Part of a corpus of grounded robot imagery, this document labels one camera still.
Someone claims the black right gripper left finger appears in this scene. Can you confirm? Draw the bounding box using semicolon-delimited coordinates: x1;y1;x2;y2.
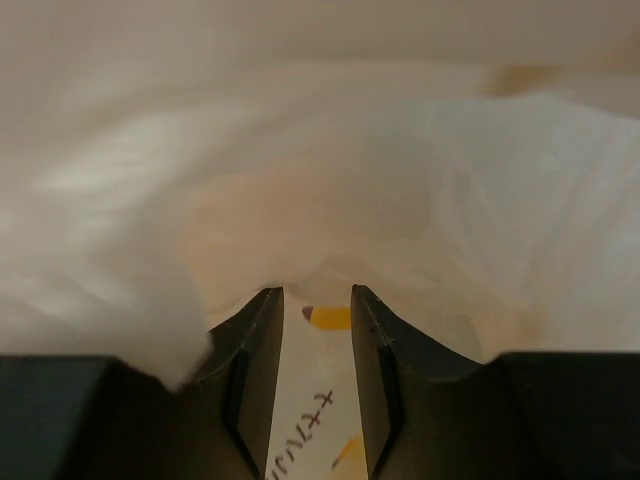
1;288;284;479

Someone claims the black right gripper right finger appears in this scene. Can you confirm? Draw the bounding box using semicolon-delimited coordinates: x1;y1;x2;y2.
351;286;639;479

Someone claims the translucent printed plastic bag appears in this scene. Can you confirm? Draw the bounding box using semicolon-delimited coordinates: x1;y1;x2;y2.
0;0;640;480

